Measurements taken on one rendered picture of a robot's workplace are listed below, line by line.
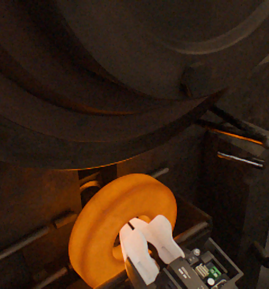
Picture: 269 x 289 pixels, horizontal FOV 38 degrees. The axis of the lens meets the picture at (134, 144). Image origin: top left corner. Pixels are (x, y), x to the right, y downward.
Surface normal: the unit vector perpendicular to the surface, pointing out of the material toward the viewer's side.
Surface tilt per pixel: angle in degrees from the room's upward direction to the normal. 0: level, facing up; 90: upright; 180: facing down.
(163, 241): 87
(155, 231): 87
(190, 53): 58
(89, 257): 90
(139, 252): 89
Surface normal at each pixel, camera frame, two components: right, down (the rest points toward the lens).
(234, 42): 0.44, -0.11
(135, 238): -0.81, 0.30
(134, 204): 0.64, 0.39
